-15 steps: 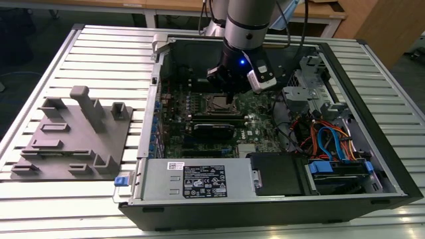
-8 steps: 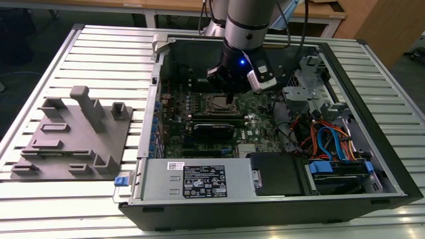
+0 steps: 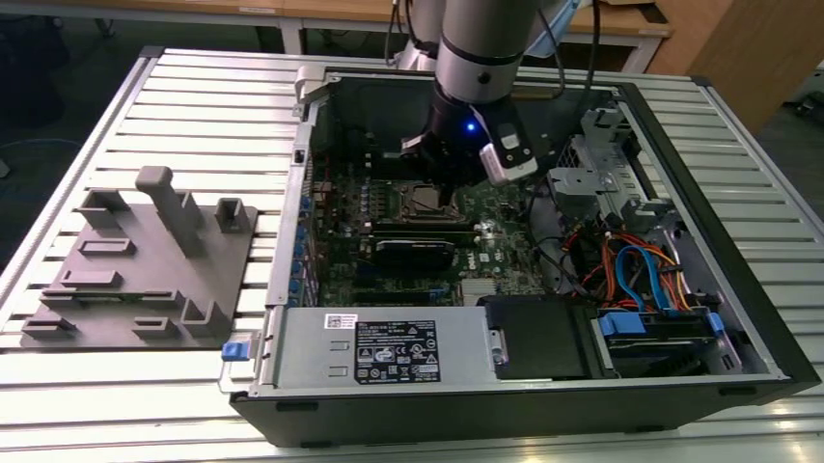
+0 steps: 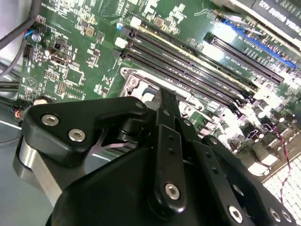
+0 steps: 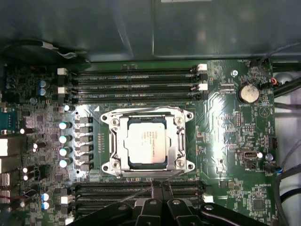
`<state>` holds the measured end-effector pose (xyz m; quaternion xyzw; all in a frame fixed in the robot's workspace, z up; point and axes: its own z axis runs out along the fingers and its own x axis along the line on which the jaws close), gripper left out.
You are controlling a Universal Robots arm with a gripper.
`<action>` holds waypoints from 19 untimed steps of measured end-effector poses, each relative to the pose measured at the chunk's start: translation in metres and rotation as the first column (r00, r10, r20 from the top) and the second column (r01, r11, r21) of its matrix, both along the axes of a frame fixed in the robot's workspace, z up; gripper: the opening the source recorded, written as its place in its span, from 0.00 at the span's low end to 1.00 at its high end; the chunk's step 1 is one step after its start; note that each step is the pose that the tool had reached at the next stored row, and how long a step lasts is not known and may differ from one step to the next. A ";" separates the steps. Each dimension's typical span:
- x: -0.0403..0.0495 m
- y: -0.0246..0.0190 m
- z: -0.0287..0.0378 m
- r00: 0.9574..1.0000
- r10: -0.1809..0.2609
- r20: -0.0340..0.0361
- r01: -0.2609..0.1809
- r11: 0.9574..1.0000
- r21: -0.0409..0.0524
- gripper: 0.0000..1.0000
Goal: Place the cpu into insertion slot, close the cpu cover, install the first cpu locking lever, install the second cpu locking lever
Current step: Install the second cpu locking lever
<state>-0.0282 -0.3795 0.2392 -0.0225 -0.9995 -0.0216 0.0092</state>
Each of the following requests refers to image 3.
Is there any silver CPU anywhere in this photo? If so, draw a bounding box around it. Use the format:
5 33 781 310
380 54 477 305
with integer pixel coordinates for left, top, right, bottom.
411 185 446 209

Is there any metal socket cover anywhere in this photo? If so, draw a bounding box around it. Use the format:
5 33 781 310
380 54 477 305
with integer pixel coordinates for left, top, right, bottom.
399 182 466 218

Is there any CPU socket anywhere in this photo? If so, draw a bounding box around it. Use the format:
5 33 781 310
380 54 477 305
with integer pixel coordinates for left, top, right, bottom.
395 180 473 224

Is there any green motherboard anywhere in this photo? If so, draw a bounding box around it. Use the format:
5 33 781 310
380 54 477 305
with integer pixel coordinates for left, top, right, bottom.
307 161 561 308

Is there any black graphics card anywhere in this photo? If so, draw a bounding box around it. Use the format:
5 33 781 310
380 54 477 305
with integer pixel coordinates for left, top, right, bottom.
372 236 458 274

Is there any metal drive cage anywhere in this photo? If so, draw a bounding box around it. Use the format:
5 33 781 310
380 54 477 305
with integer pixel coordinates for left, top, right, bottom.
545 108 688 242

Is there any hard disk in blue carrier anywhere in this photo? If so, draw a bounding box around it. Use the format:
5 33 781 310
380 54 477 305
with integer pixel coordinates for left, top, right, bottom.
594 308 726 380

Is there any silver power supply unit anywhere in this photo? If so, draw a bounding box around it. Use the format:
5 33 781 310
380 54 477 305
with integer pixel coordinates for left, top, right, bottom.
256 306 501 390

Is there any grey parts rack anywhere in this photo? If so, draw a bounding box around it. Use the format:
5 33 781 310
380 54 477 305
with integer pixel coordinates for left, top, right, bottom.
17 166 260 349

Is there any wooden cabinet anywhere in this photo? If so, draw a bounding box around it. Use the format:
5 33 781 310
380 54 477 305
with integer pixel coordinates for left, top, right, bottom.
649 0 824 134

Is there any black PC case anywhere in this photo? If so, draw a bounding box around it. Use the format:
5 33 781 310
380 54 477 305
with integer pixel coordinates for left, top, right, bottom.
228 65 824 449

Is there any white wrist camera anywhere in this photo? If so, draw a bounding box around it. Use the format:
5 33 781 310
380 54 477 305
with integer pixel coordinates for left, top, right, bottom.
477 108 539 187

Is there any blue wire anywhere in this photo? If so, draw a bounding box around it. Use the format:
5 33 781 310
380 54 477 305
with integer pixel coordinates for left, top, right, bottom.
614 245 674 317

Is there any wooden desk white frame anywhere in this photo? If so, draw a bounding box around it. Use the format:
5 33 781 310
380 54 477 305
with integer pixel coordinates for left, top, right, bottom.
0 0 304 54
282 0 674 73

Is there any orange wire bundle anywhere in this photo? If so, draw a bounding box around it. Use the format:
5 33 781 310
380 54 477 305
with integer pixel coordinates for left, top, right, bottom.
582 231 706 313

